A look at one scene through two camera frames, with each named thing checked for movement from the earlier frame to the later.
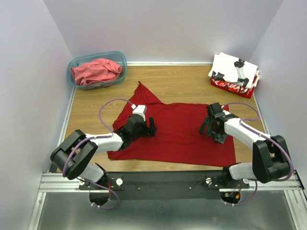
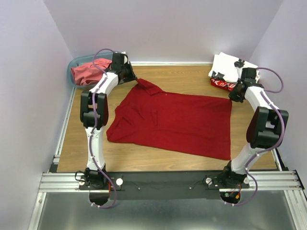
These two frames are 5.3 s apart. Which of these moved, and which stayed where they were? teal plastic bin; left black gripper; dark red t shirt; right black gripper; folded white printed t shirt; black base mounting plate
Moved: left black gripper; dark red t shirt; right black gripper
Stayed: black base mounting plate; teal plastic bin; folded white printed t shirt
